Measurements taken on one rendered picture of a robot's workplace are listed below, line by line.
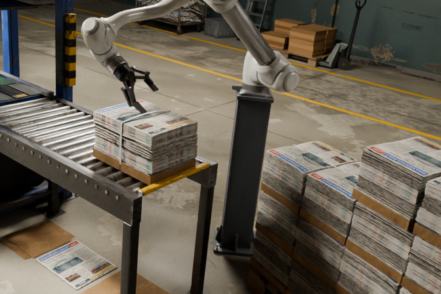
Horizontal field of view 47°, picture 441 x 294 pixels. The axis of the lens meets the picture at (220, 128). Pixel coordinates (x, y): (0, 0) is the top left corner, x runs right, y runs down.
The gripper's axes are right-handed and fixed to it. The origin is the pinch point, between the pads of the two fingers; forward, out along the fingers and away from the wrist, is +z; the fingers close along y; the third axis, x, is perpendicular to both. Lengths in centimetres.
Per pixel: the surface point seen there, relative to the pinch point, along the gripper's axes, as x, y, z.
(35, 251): 9, 131, -15
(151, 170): 15.0, 11.7, 26.8
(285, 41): -601, 196, -206
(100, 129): 14.4, 19.7, -5.8
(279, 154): -54, 6, 48
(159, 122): 2.1, 2.2, 11.5
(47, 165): 28, 47, -14
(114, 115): 12.0, 10.3, -4.1
